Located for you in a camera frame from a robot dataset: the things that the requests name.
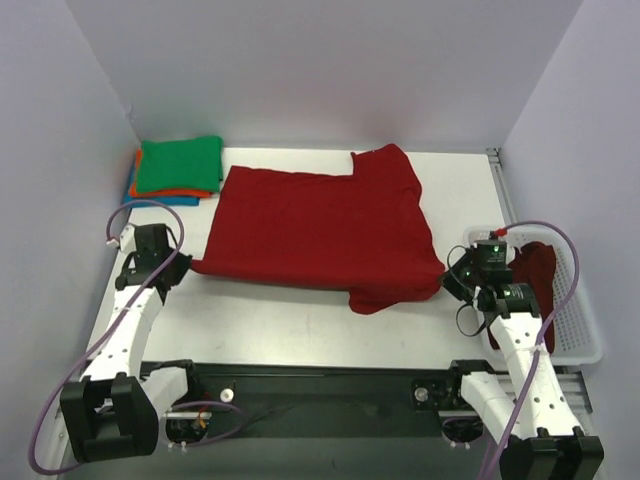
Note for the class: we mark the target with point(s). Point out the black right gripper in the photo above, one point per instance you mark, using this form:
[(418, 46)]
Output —
[(454, 279)]

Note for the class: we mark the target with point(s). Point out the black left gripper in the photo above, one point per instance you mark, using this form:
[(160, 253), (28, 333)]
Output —
[(167, 263)]

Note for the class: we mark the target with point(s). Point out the bright red t shirt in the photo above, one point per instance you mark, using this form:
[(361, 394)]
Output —
[(363, 233)]

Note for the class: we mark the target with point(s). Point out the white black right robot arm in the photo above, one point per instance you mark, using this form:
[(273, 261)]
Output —
[(537, 434)]

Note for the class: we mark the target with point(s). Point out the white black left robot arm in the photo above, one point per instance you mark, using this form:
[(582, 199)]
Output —
[(112, 411)]

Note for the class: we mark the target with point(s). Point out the folded blue t shirt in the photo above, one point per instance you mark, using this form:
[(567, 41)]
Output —
[(172, 201)]

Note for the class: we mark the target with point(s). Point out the dark red t shirt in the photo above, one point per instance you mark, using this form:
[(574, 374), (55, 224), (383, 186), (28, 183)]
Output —
[(525, 282)]

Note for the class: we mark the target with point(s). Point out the folded orange t shirt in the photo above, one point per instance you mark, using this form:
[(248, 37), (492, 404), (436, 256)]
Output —
[(171, 192)]

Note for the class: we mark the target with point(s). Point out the folded green t shirt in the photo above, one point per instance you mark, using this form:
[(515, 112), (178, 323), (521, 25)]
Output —
[(192, 164)]

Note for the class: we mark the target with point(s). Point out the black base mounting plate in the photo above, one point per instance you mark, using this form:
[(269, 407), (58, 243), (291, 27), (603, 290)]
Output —
[(278, 402)]

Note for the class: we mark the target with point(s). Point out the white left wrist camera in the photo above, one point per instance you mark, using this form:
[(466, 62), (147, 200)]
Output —
[(125, 242)]

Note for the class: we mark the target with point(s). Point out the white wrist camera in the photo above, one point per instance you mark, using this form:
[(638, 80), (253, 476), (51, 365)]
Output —
[(502, 239), (125, 242)]

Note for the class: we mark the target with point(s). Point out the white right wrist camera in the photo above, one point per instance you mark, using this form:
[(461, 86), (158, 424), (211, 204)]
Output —
[(502, 239)]

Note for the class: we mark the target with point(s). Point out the aluminium right side rail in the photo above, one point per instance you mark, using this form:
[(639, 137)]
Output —
[(501, 185)]

